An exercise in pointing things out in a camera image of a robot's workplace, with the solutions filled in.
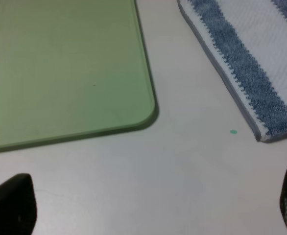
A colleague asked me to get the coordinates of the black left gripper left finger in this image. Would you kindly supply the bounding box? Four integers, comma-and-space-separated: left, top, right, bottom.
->
0, 173, 37, 235

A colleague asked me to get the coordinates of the blue white striped towel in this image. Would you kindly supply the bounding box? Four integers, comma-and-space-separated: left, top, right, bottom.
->
178, 0, 287, 142

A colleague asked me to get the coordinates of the green plastic tray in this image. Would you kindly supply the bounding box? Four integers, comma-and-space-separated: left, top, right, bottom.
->
0, 0, 157, 151

